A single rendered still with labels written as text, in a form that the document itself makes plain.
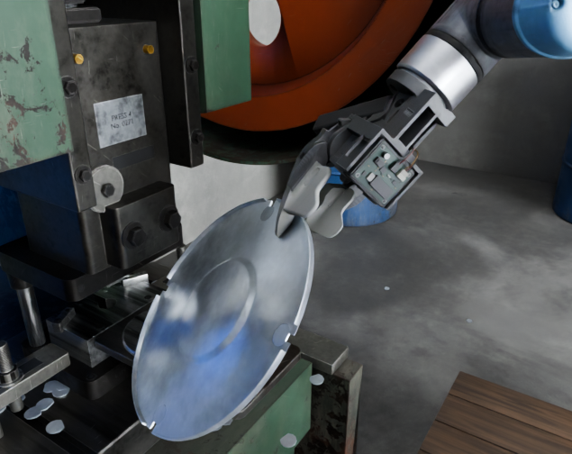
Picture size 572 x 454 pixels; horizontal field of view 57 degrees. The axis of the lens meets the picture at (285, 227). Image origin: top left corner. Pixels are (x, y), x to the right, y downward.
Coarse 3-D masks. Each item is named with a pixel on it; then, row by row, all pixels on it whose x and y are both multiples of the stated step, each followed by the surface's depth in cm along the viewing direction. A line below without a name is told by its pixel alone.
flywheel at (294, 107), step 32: (288, 0) 85; (320, 0) 82; (352, 0) 79; (384, 0) 76; (416, 0) 71; (448, 0) 75; (288, 32) 87; (320, 32) 84; (352, 32) 81; (384, 32) 75; (416, 32) 73; (256, 64) 93; (288, 64) 89; (320, 64) 86; (352, 64) 79; (384, 64) 77; (256, 96) 91; (288, 96) 88; (320, 96) 84; (352, 96) 81; (256, 128) 94; (288, 128) 90
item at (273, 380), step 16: (128, 320) 75; (144, 320) 74; (96, 336) 71; (112, 336) 71; (128, 336) 71; (112, 352) 69; (128, 352) 68; (288, 352) 68; (288, 368) 66; (272, 384) 64; (256, 400) 61; (240, 416) 59
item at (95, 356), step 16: (112, 288) 82; (128, 288) 82; (144, 288) 82; (160, 288) 82; (80, 304) 78; (96, 304) 78; (112, 304) 80; (128, 304) 78; (144, 304) 78; (48, 320) 75; (80, 320) 75; (96, 320) 75; (112, 320) 75; (64, 336) 74; (80, 336) 71; (80, 352) 73; (96, 352) 72
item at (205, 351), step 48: (240, 240) 64; (288, 240) 57; (192, 288) 66; (240, 288) 58; (288, 288) 53; (144, 336) 68; (192, 336) 59; (240, 336) 54; (144, 384) 62; (192, 384) 56; (240, 384) 50; (192, 432) 51
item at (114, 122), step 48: (96, 48) 57; (144, 48) 63; (96, 96) 59; (144, 96) 65; (96, 144) 60; (144, 144) 66; (96, 192) 60; (144, 192) 66; (48, 240) 67; (96, 240) 64; (144, 240) 64
